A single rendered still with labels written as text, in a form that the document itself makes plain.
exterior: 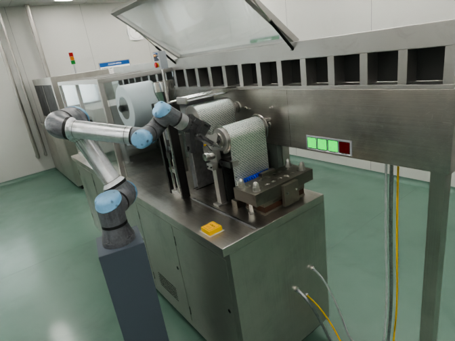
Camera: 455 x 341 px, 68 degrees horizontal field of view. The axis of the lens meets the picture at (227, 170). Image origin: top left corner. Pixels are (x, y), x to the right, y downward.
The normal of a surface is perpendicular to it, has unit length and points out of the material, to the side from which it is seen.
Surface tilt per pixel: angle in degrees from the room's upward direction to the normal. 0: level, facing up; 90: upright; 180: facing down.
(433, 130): 90
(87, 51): 90
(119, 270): 90
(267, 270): 90
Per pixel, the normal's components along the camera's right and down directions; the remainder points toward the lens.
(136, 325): 0.40, 0.25
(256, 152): 0.61, 0.18
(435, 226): -0.78, 0.31
